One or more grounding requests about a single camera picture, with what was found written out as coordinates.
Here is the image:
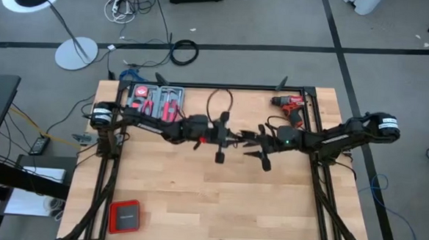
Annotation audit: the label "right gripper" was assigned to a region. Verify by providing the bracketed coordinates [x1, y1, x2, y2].
[238, 123, 285, 172]

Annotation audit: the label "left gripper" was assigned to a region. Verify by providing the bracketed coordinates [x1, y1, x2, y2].
[208, 111, 249, 166]

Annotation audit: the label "small black cord spool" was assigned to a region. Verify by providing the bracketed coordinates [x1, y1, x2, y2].
[236, 130, 250, 145]

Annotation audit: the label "grey tool kit case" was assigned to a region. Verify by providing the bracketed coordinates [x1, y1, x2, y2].
[125, 82, 186, 122]

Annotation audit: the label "red-rimmed black box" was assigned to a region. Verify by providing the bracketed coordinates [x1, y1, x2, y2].
[107, 197, 142, 236]

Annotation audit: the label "floor lamp with grey base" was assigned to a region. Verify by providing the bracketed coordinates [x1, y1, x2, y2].
[0, 0, 102, 73]

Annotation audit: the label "white plastic container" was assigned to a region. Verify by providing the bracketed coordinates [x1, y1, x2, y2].
[340, 0, 384, 17]

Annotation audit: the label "black power adapter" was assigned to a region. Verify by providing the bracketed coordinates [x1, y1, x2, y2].
[28, 134, 52, 157]

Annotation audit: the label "white box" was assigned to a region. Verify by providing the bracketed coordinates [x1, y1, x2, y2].
[3, 164, 68, 219]

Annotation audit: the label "black stand beam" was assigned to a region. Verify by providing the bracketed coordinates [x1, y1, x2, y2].
[0, 158, 73, 240]

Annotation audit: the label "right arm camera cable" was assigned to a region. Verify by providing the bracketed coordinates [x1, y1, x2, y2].
[264, 114, 293, 130]

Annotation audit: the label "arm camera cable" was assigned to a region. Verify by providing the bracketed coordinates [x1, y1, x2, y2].
[264, 114, 293, 130]
[205, 87, 235, 124]

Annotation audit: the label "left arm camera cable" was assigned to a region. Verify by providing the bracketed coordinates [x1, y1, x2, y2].
[205, 87, 235, 124]

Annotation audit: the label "black aluminium frame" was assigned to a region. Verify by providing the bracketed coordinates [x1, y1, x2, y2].
[59, 73, 378, 240]

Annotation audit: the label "red black cordless drill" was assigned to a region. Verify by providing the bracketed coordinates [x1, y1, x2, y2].
[269, 93, 307, 130]

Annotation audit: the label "red-handled hammer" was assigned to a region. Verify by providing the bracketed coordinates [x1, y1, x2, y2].
[159, 89, 182, 122]

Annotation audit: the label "black pointed frame clamp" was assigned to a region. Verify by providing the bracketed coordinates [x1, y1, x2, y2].
[154, 71, 170, 86]
[274, 75, 289, 92]

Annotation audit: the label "red-handled pliers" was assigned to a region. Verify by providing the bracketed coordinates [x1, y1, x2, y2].
[140, 98, 155, 115]

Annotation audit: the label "coiled black floor cable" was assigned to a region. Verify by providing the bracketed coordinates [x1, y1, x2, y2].
[169, 38, 201, 68]

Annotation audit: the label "blue cable bundle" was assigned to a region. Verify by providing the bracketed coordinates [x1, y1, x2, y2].
[119, 67, 150, 84]

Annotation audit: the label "blue floor cable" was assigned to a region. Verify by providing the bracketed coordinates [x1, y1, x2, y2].
[355, 172, 422, 240]

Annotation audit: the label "long black floor cable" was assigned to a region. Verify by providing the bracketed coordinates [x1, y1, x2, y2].
[144, 0, 176, 45]

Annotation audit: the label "grey metal bracket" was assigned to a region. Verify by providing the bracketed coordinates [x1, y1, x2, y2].
[71, 133, 93, 147]

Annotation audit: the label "white power strip cable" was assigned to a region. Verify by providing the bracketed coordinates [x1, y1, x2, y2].
[104, 0, 137, 25]

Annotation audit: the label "yellow floor cable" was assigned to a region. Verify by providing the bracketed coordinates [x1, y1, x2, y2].
[7, 105, 84, 149]

